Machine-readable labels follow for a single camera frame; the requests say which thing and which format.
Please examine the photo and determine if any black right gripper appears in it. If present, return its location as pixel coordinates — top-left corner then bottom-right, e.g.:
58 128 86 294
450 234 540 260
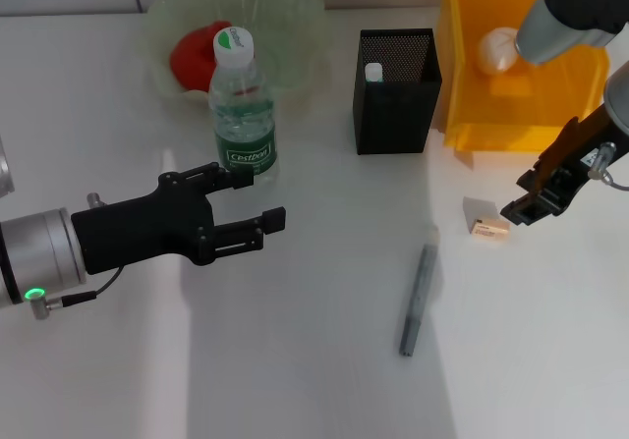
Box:
499 102 626 227

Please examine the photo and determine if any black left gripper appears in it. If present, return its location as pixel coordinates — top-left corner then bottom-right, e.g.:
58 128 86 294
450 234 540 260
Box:
71 162 288 276

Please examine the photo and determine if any small beige eraser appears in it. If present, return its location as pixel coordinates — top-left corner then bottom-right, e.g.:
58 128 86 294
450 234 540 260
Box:
471 215 512 245

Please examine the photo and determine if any clear bottle with green label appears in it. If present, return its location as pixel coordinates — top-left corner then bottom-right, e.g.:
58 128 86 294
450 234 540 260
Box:
208 25 279 181

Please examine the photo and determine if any grey pen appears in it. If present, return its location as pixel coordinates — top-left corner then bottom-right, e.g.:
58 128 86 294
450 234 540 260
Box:
398 230 440 357

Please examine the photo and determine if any white paper ball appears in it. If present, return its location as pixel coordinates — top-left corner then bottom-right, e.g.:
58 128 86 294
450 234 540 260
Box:
479 26 520 75

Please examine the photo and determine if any black mesh pen holder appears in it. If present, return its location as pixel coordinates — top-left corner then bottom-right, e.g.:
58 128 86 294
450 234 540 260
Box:
352 27 443 156

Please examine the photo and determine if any pale green glass fruit bowl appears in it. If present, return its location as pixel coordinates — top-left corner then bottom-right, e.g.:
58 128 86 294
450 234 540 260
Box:
145 0 326 116

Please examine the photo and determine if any yellow plastic bin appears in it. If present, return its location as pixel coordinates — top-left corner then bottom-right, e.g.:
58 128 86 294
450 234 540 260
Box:
438 0 611 154

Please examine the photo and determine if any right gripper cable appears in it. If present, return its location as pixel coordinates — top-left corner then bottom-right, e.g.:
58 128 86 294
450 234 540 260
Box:
587 141 629 189

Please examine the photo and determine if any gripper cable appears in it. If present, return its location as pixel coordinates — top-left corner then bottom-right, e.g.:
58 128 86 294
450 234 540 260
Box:
587 141 629 189
29 266 124 320

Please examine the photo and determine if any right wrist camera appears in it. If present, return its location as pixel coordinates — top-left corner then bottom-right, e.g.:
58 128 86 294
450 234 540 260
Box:
514 0 629 66

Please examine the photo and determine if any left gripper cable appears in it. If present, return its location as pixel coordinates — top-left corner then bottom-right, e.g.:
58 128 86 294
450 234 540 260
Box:
29 266 124 320

